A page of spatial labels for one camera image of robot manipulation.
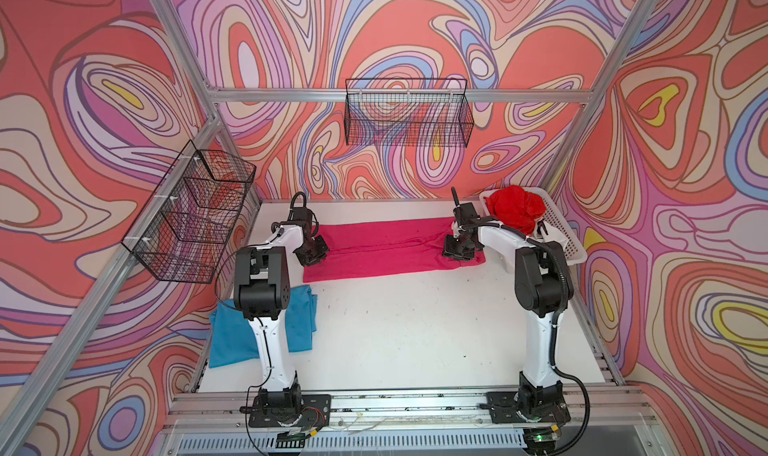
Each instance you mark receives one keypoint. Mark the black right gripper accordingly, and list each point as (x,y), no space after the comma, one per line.
(449,249)

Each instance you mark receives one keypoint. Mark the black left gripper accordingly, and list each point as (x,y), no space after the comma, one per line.
(322,252)

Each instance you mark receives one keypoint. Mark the magenta t shirt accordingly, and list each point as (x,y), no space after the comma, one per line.
(375,249)

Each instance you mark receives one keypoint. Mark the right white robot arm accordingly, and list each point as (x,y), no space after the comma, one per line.
(543,288)

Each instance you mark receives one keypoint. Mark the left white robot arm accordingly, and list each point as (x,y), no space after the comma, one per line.
(261,293)

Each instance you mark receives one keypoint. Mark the red t shirt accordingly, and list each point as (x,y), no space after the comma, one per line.
(517,208)

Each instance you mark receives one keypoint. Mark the white black garment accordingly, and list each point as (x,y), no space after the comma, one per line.
(545,232)

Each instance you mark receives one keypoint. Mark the white plastic laundry basket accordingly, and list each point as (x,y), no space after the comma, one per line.
(575,253)

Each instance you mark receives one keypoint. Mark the folded teal t shirt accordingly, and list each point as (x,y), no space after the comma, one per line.
(233,340)

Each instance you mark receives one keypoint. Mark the black wire basket left wall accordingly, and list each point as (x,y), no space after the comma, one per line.
(191,215)

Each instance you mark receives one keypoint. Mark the black wire basket wall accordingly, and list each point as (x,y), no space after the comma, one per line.
(407,111)
(191,215)

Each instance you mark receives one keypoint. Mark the black wire basket back wall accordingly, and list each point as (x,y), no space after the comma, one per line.
(407,111)

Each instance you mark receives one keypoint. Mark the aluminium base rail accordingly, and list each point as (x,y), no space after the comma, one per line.
(612,420)

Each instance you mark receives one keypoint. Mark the aluminium frame profile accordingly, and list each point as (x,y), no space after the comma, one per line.
(98,97)

